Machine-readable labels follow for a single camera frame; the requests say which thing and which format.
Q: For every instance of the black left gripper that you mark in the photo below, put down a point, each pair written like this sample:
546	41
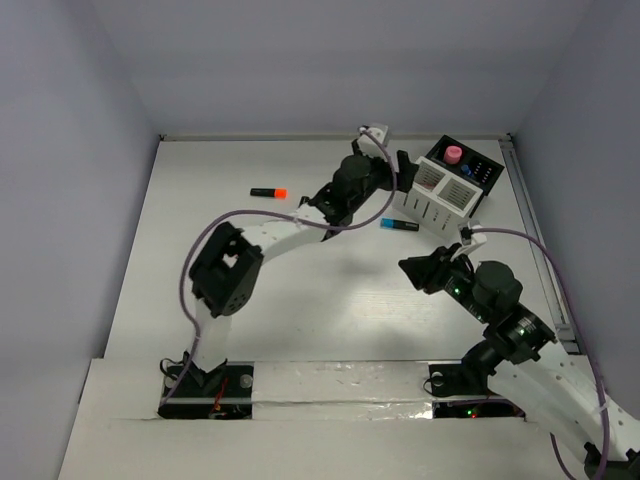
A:
398	173

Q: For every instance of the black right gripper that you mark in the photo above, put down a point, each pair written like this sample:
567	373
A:
428	270

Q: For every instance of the orange highlighter black body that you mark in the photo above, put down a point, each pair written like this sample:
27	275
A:
276	193

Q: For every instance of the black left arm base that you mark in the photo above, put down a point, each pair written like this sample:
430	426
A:
225	393

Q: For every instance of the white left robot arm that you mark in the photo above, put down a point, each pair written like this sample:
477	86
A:
224	274

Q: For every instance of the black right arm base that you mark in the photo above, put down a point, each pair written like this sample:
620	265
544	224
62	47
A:
446	380

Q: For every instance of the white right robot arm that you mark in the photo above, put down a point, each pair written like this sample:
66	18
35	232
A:
521	360

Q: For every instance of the white slotted organizer box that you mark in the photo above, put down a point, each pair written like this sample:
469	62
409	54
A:
443	209

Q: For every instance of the black slotted organizer box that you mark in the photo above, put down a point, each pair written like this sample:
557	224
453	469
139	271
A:
485	171

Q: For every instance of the blue highlighter black body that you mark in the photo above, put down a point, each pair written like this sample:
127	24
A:
400	225

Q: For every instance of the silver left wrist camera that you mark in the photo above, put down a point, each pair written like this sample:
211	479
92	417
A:
372	140

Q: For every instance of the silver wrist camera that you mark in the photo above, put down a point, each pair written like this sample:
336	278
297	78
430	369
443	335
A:
471	239
372	140

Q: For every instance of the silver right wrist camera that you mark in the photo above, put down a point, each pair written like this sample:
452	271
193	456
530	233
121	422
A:
471	239

